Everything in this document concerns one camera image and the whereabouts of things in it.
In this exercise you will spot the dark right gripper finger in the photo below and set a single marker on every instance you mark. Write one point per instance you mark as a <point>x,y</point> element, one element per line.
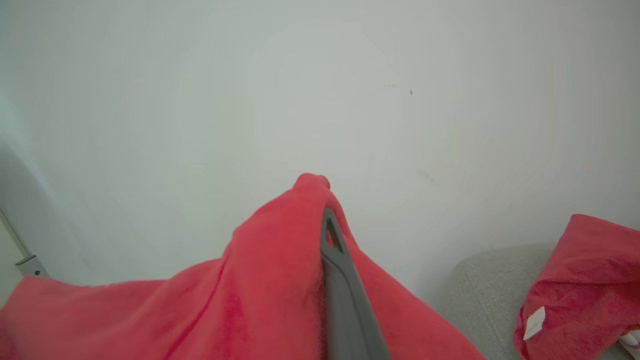
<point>347,310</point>

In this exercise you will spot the plain red garment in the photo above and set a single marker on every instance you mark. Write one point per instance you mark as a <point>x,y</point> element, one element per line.
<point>260,290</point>

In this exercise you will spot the red garment with white label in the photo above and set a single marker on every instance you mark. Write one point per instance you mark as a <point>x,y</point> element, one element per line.
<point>585,280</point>

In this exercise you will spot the grey fabric sofa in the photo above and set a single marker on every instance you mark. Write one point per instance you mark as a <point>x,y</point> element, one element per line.
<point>480,300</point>

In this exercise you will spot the grey metal frame bracket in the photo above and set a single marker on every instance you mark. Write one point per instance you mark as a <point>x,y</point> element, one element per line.
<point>31,267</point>

